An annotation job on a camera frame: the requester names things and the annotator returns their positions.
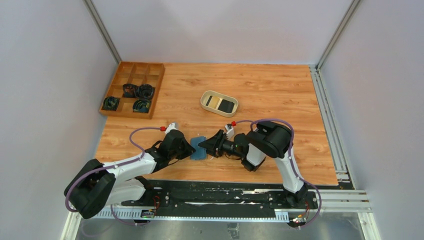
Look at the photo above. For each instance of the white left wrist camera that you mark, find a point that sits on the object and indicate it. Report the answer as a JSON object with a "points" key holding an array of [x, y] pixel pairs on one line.
{"points": [[171, 126]]}

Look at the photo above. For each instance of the rolled dark belt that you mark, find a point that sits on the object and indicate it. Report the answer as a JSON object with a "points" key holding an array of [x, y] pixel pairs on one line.
{"points": [[110, 103], [141, 106], [145, 92], [129, 90]]}

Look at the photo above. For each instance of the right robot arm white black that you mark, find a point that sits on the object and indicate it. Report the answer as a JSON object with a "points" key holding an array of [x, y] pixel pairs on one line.
{"points": [[268, 140]]}

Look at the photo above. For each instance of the gold card in tray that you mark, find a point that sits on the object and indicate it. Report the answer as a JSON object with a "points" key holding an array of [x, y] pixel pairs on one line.
{"points": [[213, 101]]}

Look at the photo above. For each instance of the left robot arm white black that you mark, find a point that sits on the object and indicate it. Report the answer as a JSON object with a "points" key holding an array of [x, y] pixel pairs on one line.
{"points": [[98, 184]]}

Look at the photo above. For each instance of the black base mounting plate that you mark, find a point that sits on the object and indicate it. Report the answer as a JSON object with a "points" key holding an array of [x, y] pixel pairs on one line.
{"points": [[203, 199]]}

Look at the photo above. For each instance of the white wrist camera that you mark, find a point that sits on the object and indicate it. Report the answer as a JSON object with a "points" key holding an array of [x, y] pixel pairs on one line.
{"points": [[171, 126], [229, 129]]}

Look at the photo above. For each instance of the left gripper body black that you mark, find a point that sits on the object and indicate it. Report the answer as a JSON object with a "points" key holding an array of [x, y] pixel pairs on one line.
{"points": [[183, 152]]}

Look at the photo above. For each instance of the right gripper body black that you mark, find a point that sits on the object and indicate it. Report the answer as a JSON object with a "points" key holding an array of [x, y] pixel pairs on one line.
{"points": [[228, 147]]}

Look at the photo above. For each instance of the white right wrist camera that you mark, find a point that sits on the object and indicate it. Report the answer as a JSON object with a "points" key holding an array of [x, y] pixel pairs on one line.
{"points": [[229, 129]]}

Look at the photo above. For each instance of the beige oval tray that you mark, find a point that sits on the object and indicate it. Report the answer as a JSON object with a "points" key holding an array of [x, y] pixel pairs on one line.
{"points": [[205, 96]]}

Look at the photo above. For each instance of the blue leather card holder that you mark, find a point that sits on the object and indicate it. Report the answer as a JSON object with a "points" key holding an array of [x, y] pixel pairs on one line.
{"points": [[200, 152]]}

